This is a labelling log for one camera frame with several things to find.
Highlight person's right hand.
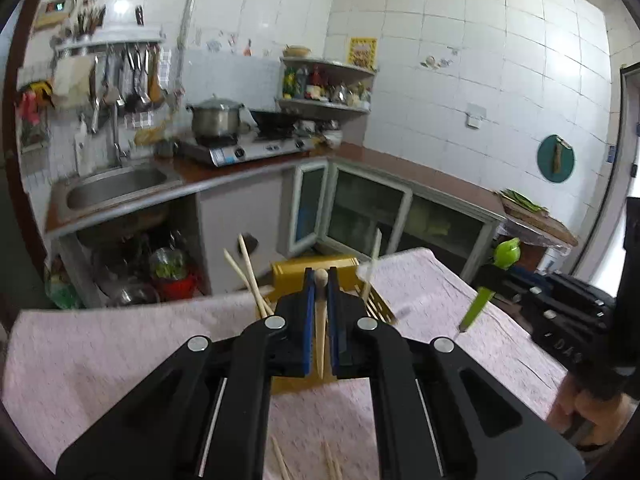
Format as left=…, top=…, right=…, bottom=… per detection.
left=547, top=372, right=633, bottom=453

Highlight pink floral tablecloth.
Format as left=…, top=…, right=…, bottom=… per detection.
left=2, top=247, right=571, bottom=480

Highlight steel cooking pot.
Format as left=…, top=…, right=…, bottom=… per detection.
left=187, top=97, right=246, bottom=141

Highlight metal wall pipe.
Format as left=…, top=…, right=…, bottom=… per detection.
left=177, top=0, right=208, bottom=91

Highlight beige wall control box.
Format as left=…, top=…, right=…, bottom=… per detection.
left=35, top=0, right=76, bottom=28

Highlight corner shelf with bottles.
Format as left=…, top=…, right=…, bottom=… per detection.
left=277, top=55, right=376, bottom=121

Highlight red basin with greens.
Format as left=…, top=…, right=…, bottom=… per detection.
left=150, top=245, right=198, bottom=301

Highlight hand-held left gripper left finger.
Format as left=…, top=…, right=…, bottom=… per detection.
left=55, top=267, right=317, bottom=480

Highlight green plastic bag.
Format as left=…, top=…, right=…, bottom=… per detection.
left=45, top=265, right=81, bottom=311

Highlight steel kitchen sink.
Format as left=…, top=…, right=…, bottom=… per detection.
left=47, top=165, right=186, bottom=233

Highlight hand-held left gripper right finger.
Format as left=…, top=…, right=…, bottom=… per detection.
left=326, top=267, right=586, bottom=480

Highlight wooden cutting board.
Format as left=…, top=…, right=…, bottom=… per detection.
left=500, top=195, right=578, bottom=248

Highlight red and yellow gloves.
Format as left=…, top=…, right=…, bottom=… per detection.
left=17, top=82, right=56, bottom=126

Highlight kitchen base cabinets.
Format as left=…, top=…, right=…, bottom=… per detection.
left=197, top=160, right=506, bottom=291

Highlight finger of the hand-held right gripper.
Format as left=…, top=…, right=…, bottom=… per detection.
left=477, top=264, right=546, bottom=295
left=492, top=285, right=557, bottom=322

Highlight round green cutting board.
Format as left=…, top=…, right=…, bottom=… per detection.
left=537, top=135, right=576, bottom=183

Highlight person's dark clothing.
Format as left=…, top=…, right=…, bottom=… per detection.
left=597, top=197, right=640, bottom=403

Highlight black wok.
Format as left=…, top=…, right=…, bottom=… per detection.
left=247, top=109, right=301, bottom=133

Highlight wall rack with hanging utensils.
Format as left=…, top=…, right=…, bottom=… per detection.
left=52, top=27, right=168, bottom=116

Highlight metal bowl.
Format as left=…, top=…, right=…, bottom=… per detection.
left=107, top=280, right=161, bottom=307

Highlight steel gas stove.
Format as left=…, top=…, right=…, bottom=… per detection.
left=175, top=130, right=321, bottom=168

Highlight green vegetables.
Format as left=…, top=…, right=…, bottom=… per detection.
left=500, top=189, right=548, bottom=213

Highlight metal faucet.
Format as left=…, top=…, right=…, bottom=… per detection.
left=111, top=102, right=132, bottom=168

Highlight yellow slotted utensil holder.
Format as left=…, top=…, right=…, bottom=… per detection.
left=270, top=255, right=399, bottom=395

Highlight yellow wall poster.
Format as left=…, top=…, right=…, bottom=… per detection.
left=347, top=36, right=377, bottom=68

